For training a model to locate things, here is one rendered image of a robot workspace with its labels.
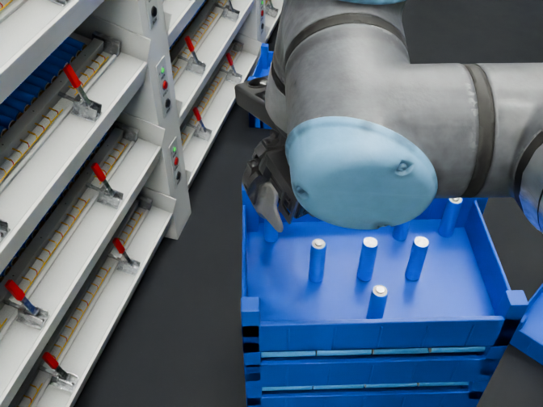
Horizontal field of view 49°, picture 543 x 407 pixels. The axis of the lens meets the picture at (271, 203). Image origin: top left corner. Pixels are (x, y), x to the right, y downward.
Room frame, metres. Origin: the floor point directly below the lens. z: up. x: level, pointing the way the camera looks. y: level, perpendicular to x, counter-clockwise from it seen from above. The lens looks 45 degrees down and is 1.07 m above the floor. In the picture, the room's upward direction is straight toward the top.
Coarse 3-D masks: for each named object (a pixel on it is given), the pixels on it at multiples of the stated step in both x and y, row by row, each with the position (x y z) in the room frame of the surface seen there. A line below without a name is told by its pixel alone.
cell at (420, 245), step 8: (416, 240) 0.46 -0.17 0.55; (424, 240) 0.46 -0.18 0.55; (416, 248) 0.45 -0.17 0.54; (424, 248) 0.45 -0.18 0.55; (416, 256) 0.45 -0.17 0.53; (424, 256) 0.45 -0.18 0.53; (408, 264) 0.46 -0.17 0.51; (416, 264) 0.45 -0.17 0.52; (408, 272) 0.46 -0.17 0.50; (416, 272) 0.45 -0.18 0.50
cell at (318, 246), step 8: (320, 240) 0.46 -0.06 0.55; (312, 248) 0.45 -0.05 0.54; (320, 248) 0.45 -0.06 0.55; (312, 256) 0.45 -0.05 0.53; (320, 256) 0.45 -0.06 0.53; (312, 264) 0.45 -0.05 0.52; (320, 264) 0.45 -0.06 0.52; (312, 272) 0.45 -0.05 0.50; (320, 272) 0.45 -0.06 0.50; (312, 280) 0.45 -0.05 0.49; (320, 280) 0.45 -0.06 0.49
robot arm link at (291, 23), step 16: (288, 0) 0.42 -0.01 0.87; (304, 0) 0.40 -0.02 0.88; (320, 0) 0.39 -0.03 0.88; (336, 0) 0.38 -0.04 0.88; (352, 0) 0.38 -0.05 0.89; (368, 0) 0.38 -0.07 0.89; (384, 0) 0.38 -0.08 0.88; (400, 0) 0.39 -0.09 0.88; (288, 16) 0.41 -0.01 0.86; (304, 16) 0.39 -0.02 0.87; (320, 16) 0.38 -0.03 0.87; (384, 16) 0.38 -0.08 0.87; (400, 16) 0.40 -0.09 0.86; (288, 32) 0.39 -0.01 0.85; (272, 64) 0.44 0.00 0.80
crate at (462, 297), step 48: (288, 240) 0.52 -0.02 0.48; (336, 240) 0.52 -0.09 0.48; (384, 240) 0.52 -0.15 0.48; (432, 240) 0.52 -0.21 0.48; (480, 240) 0.49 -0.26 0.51; (288, 288) 0.44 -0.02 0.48; (336, 288) 0.44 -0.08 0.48; (432, 288) 0.44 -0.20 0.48; (480, 288) 0.44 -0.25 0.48; (288, 336) 0.36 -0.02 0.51; (336, 336) 0.36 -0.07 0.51; (384, 336) 0.36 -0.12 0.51; (432, 336) 0.36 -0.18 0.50; (480, 336) 0.36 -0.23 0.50
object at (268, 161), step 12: (276, 132) 0.48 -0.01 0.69; (264, 144) 0.48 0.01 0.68; (276, 144) 0.48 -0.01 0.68; (252, 156) 0.49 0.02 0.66; (264, 156) 0.47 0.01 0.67; (276, 156) 0.46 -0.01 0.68; (264, 168) 0.47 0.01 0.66; (276, 168) 0.45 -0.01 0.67; (288, 168) 0.45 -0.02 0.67; (276, 180) 0.45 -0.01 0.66; (288, 180) 0.43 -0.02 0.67; (288, 192) 0.43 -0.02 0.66; (288, 204) 0.45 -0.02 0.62; (300, 204) 0.43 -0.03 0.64; (288, 216) 0.43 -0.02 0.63; (300, 216) 0.44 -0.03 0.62
